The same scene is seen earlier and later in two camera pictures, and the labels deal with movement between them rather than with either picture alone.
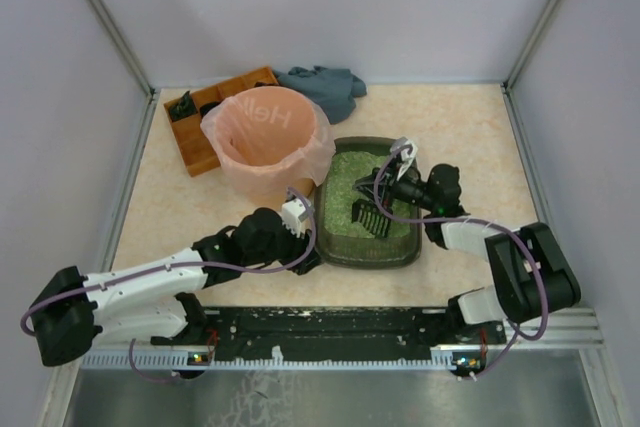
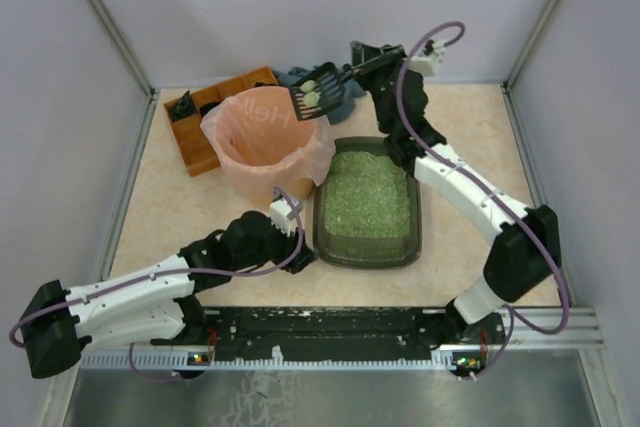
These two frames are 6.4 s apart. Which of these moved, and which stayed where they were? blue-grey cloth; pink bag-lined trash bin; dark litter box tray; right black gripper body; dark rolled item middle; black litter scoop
Moved: right black gripper body; black litter scoop
Stayed: pink bag-lined trash bin; dark litter box tray; blue-grey cloth; dark rolled item middle
